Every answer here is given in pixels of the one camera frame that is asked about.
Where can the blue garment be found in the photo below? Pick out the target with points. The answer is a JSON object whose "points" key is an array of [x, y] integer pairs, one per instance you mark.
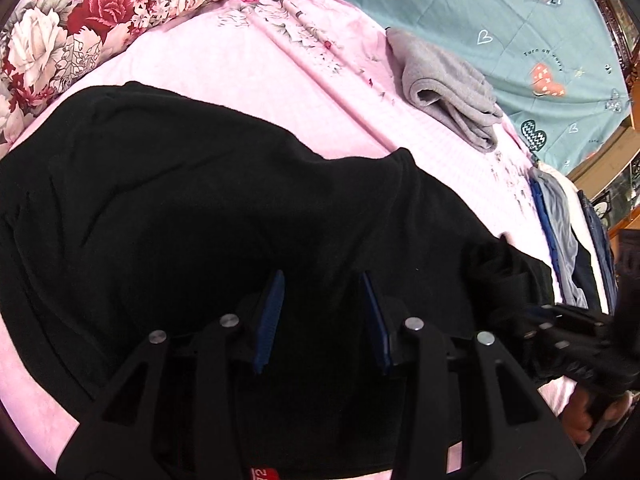
{"points": [[545, 225]]}

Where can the pile of folded clothes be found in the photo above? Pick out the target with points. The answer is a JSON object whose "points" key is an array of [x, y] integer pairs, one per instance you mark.
{"points": [[562, 230]]}

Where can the pink floral bedsheet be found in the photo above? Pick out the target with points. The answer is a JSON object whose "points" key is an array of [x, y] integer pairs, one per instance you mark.
{"points": [[225, 70]]}

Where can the folded grey towel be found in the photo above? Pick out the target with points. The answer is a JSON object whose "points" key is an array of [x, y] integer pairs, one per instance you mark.
{"points": [[440, 80]]}

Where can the person's right hand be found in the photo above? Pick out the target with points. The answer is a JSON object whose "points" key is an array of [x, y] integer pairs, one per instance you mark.
{"points": [[577, 417]]}

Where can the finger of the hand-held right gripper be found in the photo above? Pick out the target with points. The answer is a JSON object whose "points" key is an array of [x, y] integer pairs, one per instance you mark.
{"points": [[550, 321]]}

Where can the dark navy pants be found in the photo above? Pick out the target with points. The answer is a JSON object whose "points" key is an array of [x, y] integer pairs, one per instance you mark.
{"points": [[587, 275]]}

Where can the blue denim jeans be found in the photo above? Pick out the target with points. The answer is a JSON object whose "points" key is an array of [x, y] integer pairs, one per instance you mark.
{"points": [[597, 230]]}

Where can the wooden display cabinet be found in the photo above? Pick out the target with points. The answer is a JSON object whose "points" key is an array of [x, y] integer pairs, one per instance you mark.
{"points": [[605, 147]]}

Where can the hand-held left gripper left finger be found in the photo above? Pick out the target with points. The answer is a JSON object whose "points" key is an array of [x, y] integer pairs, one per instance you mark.
{"points": [[270, 320]]}

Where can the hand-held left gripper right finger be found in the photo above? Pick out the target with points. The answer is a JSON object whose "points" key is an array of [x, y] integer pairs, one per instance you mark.
{"points": [[375, 325]]}

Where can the red floral pillow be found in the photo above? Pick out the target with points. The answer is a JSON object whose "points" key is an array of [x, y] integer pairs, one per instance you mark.
{"points": [[100, 10]]}

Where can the teal heart print blanket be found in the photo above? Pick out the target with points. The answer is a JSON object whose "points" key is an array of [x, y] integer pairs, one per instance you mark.
{"points": [[475, 0]]}

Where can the black pants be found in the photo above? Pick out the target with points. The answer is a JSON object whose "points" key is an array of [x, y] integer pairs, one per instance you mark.
{"points": [[200, 210]]}

